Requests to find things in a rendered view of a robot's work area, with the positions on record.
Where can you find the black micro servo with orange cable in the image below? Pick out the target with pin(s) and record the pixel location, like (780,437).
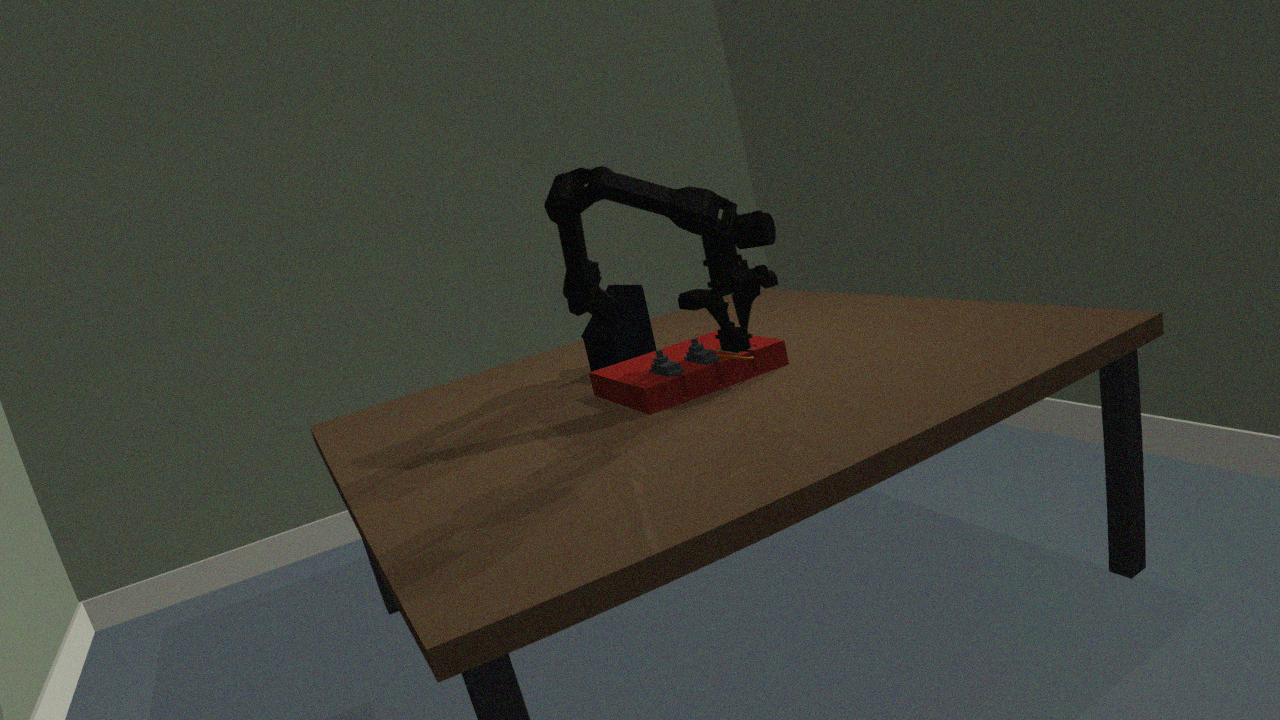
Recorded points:
(738,342)

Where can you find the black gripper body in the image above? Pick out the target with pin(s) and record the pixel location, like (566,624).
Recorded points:
(700,298)

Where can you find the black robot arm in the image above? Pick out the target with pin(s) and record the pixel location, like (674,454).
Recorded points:
(690,208)

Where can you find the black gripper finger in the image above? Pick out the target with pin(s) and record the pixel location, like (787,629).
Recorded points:
(720,313)
(743,305)

